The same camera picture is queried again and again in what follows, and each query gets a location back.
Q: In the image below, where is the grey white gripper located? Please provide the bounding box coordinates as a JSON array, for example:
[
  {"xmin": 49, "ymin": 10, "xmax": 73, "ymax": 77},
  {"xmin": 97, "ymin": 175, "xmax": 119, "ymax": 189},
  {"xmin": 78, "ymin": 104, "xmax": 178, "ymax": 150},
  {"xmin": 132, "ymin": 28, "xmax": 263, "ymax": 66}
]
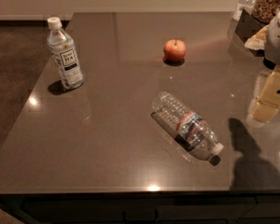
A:
[{"xmin": 247, "ymin": 9, "xmax": 280, "ymax": 124}]

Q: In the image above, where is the clear plastic water bottle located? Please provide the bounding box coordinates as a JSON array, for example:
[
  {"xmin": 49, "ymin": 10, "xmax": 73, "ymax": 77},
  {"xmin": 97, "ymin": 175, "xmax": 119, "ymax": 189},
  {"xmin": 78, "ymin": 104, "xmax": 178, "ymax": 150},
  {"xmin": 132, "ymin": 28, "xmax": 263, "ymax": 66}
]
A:
[{"xmin": 152, "ymin": 91, "xmax": 224, "ymax": 161}]

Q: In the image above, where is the clear bottle in background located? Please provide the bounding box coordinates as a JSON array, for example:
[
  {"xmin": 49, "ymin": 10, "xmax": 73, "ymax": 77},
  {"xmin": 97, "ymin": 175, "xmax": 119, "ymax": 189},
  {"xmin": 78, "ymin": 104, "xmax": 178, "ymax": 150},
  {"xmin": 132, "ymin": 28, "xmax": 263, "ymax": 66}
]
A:
[{"xmin": 232, "ymin": 0, "xmax": 256, "ymax": 21}]

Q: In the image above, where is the red apple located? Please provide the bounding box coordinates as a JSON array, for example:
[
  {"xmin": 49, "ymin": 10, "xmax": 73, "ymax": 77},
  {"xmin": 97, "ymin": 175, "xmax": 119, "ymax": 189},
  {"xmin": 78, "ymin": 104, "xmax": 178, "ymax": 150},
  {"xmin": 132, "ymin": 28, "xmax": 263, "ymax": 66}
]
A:
[{"xmin": 163, "ymin": 39, "xmax": 187, "ymax": 63}]

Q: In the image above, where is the upright tea bottle white cap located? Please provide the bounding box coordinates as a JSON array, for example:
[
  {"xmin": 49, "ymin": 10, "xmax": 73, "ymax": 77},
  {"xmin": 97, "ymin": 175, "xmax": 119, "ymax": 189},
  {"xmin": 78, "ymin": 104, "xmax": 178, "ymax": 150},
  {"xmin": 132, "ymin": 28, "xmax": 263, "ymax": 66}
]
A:
[{"xmin": 47, "ymin": 17, "xmax": 83, "ymax": 90}]

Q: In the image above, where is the pale snack packet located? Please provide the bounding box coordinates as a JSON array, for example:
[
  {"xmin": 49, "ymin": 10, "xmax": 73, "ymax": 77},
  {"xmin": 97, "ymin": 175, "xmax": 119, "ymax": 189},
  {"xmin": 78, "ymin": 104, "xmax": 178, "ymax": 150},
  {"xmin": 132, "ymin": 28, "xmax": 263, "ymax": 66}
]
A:
[{"xmin": 245, "ymin": 25, "xmax": 269, "ymax": 50}]

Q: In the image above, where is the black snack box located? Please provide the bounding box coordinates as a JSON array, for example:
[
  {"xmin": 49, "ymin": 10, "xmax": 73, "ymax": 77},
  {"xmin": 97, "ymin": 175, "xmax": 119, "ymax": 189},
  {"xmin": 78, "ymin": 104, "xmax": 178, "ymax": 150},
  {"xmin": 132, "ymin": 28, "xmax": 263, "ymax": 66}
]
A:
[{"xmin": 235, "ymin": 9, "xmax": 265, "ymax": 42}]

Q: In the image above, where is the jar of nuts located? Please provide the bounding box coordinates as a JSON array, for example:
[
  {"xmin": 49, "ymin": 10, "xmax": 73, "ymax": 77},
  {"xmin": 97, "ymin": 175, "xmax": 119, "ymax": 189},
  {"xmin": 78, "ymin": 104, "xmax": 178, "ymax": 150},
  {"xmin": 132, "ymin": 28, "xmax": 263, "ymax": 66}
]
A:
[{"xmin": 252, "ymin": 0, "xmax": 280, "ymax": 23}]

